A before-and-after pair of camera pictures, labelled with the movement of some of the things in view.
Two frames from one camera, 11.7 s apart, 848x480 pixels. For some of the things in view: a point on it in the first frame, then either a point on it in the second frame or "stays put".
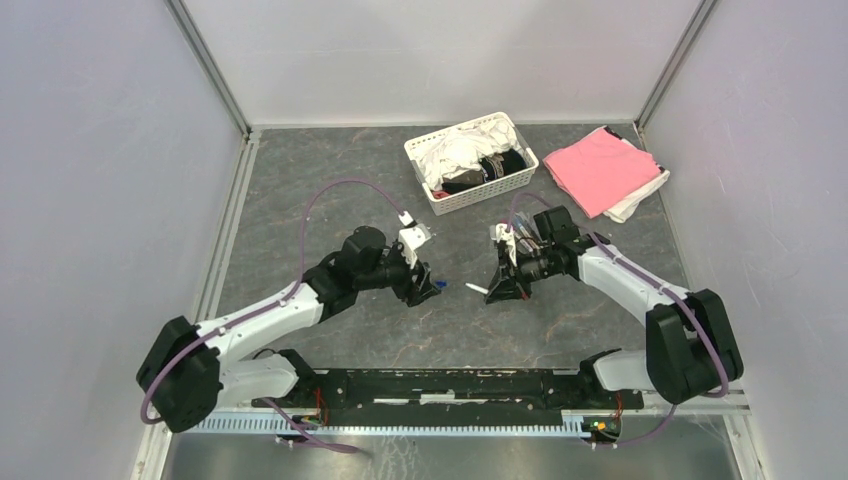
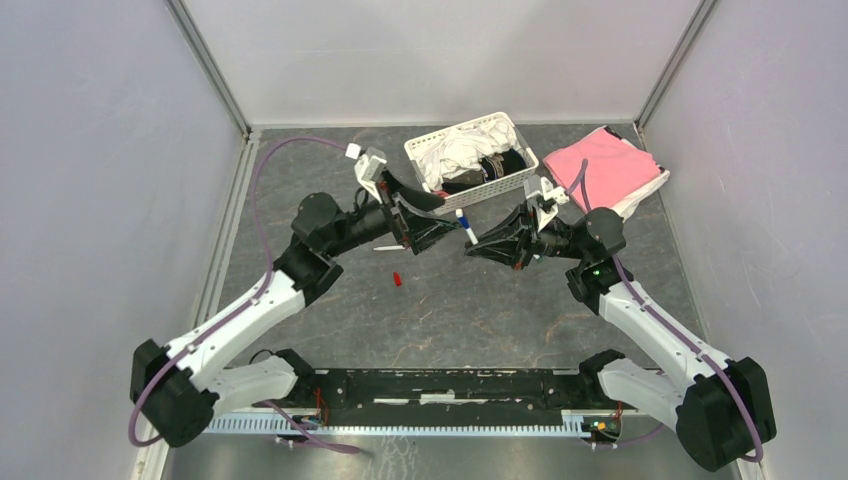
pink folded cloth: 599,167 stays put
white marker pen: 480,289 to 471,236
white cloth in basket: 463,149 stays put
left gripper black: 414,293 to 424,227
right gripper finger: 506,289 to 507,245
